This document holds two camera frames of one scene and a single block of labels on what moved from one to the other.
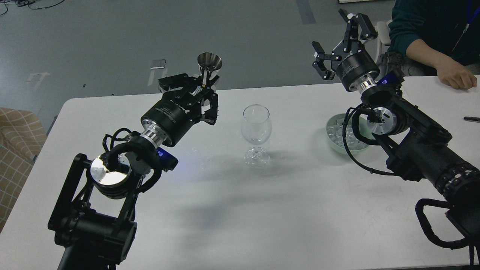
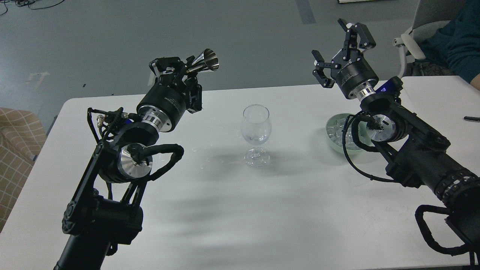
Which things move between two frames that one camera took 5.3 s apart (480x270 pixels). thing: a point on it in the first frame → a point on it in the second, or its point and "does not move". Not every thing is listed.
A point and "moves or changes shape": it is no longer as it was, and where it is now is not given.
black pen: [472, 119] does not move
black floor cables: [21, 3] does not move
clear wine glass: [256, 127] does not move
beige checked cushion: [22, 134] does not move
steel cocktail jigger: [209, 62] moves or changes shape
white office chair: [384, 33] → [431, 15]
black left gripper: [177, 112] → [165, 104]
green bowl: [335, 136] does not move
